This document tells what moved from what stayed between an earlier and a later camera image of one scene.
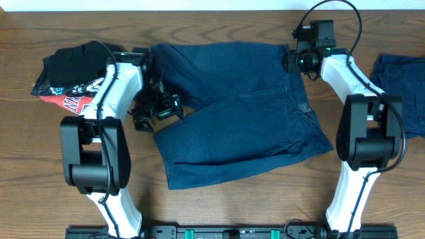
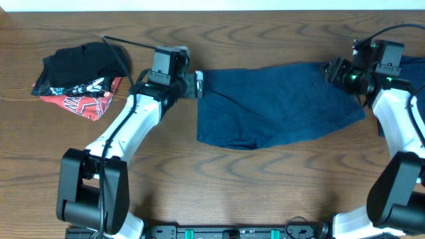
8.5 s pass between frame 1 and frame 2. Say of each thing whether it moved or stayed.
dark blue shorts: moved
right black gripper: moved
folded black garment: stayed
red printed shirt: stayed
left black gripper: moved
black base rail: stayed
